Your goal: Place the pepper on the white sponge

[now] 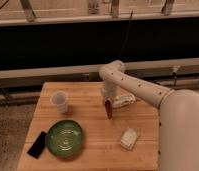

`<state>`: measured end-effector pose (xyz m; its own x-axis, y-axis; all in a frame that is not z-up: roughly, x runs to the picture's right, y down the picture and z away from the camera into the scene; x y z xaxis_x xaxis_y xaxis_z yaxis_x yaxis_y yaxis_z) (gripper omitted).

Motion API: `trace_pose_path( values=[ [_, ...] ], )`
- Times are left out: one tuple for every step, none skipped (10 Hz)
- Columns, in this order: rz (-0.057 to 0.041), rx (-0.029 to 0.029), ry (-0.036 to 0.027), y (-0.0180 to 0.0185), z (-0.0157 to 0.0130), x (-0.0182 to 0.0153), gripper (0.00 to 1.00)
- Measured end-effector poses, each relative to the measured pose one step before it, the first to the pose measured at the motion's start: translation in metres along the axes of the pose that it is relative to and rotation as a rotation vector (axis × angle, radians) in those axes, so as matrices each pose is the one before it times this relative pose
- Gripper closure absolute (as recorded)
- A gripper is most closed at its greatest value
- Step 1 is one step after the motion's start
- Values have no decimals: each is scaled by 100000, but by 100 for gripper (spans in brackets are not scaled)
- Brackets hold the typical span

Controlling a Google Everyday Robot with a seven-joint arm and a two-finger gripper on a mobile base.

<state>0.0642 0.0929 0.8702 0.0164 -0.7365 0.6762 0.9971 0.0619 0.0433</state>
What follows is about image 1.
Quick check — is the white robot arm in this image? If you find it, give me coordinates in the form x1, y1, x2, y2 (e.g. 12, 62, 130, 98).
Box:
99, 60, 199, 171

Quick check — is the white sponge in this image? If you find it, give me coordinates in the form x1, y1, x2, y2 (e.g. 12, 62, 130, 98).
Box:
120, 127, 139, 150

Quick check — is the white power strip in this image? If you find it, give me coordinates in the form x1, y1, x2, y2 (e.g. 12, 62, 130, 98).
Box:
112, 94, 136, 108

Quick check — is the clear plastic cup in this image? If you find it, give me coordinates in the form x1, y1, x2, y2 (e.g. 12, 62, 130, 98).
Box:
50, 91, 68, 114

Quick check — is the wooden table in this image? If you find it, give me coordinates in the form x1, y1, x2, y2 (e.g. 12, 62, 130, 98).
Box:
17, 82, 158, 171

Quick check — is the green ribbed plate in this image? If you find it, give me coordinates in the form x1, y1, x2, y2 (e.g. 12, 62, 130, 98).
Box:
45, 120, 84, 158

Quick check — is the black smartphone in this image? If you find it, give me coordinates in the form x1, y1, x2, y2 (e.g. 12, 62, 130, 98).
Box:
27, 132, 47, 159

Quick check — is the black hanging cable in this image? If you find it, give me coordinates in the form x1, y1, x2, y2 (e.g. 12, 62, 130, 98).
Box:
117, 9, 134, 62

